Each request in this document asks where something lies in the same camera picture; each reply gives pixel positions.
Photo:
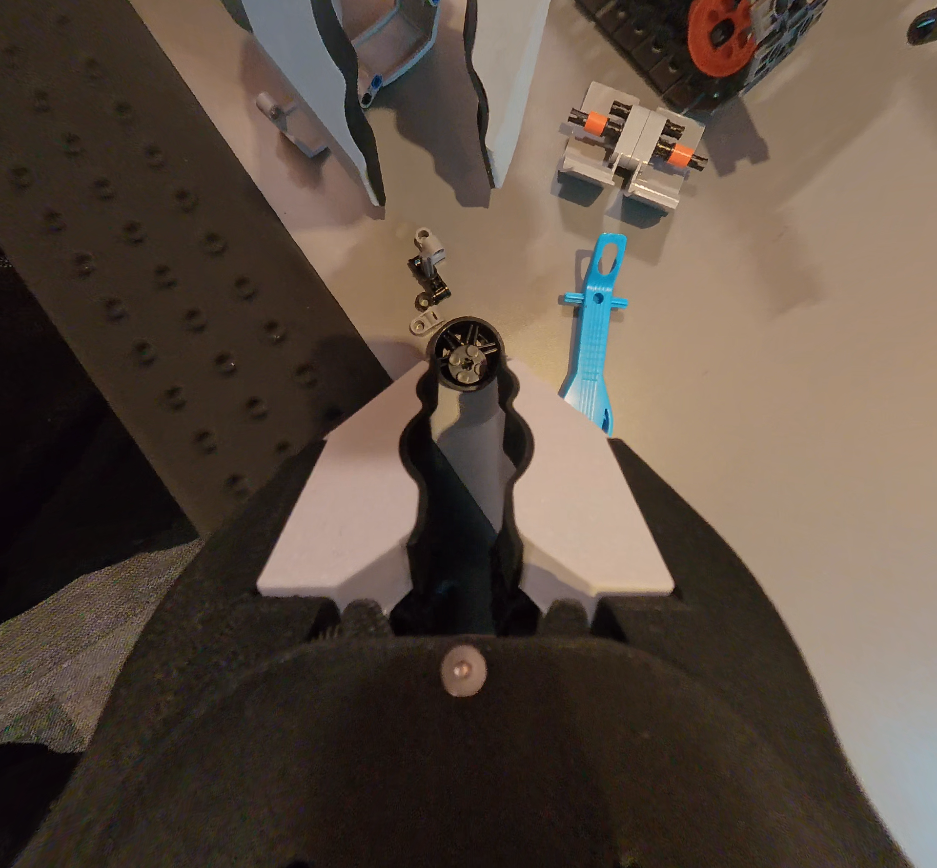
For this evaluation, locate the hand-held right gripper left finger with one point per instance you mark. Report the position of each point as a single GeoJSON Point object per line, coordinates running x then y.
{"type": "Point", "coordinates": [344, 516]}

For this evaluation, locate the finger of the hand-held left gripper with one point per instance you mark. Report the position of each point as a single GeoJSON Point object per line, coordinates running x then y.
{"type": "Point", "coordinates": [512, 26]}
{"type": "Point", "coordinates": [285, 4]}

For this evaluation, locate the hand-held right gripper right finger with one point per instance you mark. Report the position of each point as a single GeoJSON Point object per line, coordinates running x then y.
{"type": "Point", "coordinates": [585, 516]}

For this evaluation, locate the grey curved panel blue stud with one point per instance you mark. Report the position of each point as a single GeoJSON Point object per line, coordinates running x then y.
{"type": "Point", "coordinates": [399, 40]}

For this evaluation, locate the black toy wheel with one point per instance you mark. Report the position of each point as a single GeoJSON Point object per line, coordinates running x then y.
{"type": "Point", "coordinates": [487, 341]}

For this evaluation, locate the small grey black connector assembly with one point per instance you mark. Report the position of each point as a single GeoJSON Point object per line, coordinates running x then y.
{"type": "Point", "coordinates": [432, 281]}

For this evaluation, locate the grey curved toy panel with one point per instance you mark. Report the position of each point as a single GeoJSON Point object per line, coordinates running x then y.
{"type": "Point", "coordinates": [300, 128]}

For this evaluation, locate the grey panel assembly orange bushes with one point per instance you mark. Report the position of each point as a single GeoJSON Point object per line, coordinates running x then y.
{"type": "Point", "coordinates": [585, 165]}

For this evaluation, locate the blue brick separator tool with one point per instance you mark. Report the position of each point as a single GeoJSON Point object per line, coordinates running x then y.
{"type": "Point", "coordinates": [589, 341]}

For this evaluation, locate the grey orange tracked toy robot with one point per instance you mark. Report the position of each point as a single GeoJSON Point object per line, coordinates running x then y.
{"type": "Point", "coordinates": [721, 18]}

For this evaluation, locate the black perforated panel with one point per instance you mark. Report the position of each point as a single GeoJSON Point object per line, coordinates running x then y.
{"type": "Point", "coordinates": [146, 223]}

